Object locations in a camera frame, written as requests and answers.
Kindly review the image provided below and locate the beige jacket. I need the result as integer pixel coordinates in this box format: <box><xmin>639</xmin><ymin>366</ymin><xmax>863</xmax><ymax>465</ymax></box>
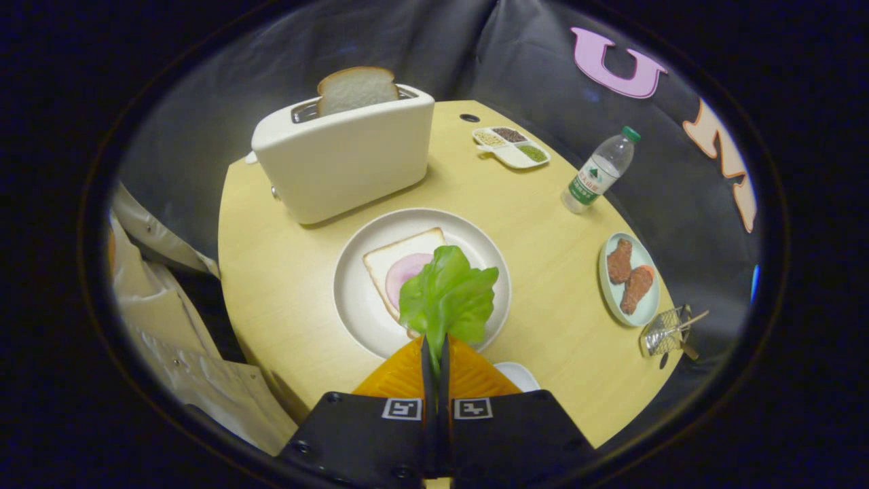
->
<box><xmin>109</xmin><ymin>180</ymin><xmax>299</xmax><ymax>457</ymax></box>

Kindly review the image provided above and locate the cream white toaster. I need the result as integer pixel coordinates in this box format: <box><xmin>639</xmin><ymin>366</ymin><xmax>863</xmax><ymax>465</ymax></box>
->
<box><xmin>244</xmin><ymin>83</ymin><xmax>436</xmax><ymax>225</ymax></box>

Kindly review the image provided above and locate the long brown fried meat piece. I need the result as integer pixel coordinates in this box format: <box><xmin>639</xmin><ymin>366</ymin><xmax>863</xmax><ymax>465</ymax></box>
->
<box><xmin>619</xmin><ymin>265</ymin><xmax>656</xmax><ymax>315</ymax></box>

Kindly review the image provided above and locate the short brown fried meat piece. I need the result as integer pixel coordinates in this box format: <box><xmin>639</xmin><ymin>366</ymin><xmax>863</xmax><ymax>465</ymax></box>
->
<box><xmin>606</xmin><ymin>238</ymin><xmax>633</xmax><ymax>285</ymax></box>

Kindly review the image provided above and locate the small white plate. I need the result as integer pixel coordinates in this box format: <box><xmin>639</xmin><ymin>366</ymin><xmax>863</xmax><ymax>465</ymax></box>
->
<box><xmin>494</xmin><ymin>362</ymin><xmax>542</xmax><ymax>393</ymax></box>

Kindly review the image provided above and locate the light blue plate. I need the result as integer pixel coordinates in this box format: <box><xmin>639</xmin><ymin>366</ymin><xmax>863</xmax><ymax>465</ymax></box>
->
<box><xmin>598</xmin><ymin>232</ymin><xmax>661</xmax><ymax>328</ymax></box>

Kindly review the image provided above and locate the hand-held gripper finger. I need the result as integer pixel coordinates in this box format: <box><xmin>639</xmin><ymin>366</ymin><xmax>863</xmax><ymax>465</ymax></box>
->
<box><xmin>275</xmin><ymin>335</ymin><xmax>439</xmax><ymax>489</ymax></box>
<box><xmin>437</xmin><ymin>335</ymin><xmax>598</xmax><ymax>489</ymax></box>

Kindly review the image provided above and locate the large white round plate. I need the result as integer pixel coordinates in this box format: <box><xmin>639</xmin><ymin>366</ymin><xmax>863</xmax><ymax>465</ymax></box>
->
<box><xmin>333</xmin><ymin>207</ymin><xmax>512</xmax><ymax>359</ymax></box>

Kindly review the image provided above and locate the green lettuce leaf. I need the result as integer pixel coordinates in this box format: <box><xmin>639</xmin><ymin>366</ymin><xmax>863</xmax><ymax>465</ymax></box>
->
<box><xmin>399</xmin><ymin>245</ymin><xmax>500</xmax><ymax>371</ymax></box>

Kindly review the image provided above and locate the white bread slice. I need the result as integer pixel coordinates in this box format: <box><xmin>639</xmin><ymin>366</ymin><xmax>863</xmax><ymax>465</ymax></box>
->
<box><xmin>316</xmin><ymin>66</ymin><xmax>400</xmax><ymax>116</ymax></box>
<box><xmin>363</xmin><ymin>228</ymin><xmax>449</xmax><ymax>340</ymax></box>

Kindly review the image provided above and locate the metal wire strainer basket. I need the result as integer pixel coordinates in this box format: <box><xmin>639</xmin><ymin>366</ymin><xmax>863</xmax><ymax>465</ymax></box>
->
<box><xmin>640</xmin><ymin>304</ymin><xmax>710</xmax><ymax>361</ymax></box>

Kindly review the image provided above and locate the white divided seed dish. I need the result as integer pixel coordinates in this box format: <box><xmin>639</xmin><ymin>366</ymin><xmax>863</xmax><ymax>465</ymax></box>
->
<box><xmin>473</xmin><ymin>126</ymin><xmax>551</xmax><ymax>170</ymax></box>

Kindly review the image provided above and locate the clear plastic water bottle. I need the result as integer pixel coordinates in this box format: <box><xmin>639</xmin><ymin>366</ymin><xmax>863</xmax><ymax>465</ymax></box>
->
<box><xmin>561</xmin><ymin>126</ymin><xmax>642</xmax><ymax>215</ymax></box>

